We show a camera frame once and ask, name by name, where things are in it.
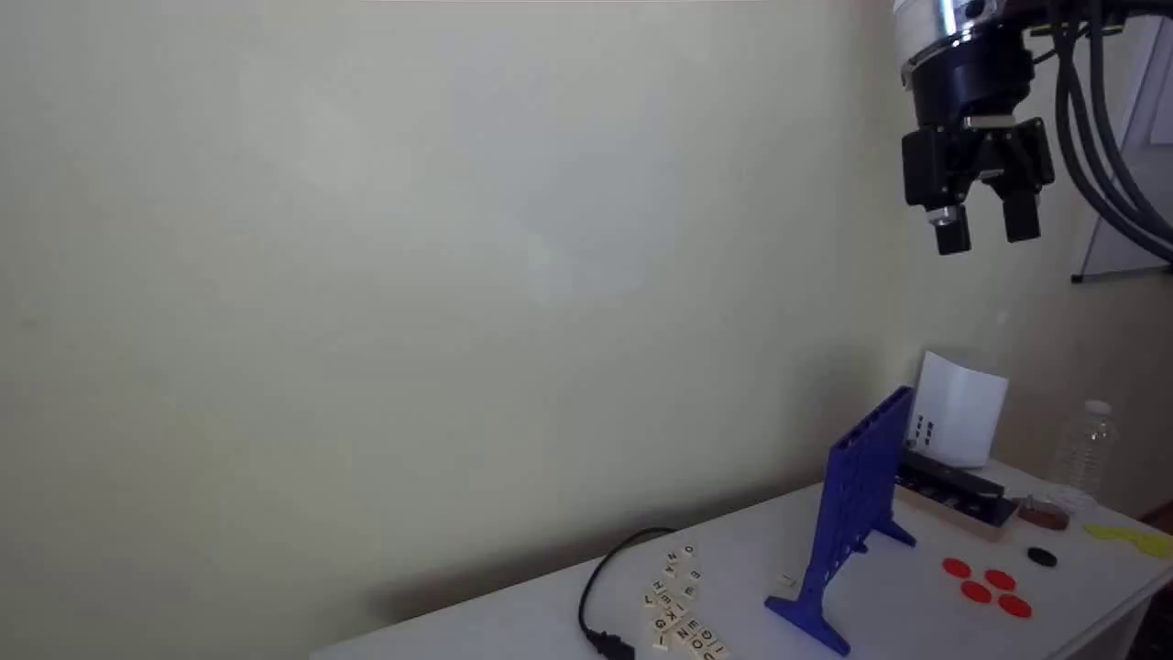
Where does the black cable with plug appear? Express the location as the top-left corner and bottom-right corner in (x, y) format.
(574, 526), (677, 660)

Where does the small brown object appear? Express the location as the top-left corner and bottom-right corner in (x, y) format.
(1017, 496), (1073, 532)

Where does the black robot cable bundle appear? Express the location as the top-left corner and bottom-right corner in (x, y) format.
(1036, 0), (1173, 269)

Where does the white plastic container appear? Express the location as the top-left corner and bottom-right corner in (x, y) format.
(910, 350), (1012, 472)

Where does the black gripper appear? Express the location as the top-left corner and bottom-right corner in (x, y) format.
(897, 30), (1055, 256)

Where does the blue connect four grid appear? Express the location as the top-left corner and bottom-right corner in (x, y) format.
(761, 385), (920, 660)

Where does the clear plastic bottle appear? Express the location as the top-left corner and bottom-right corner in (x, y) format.
(1061, 395), (1122, 499)

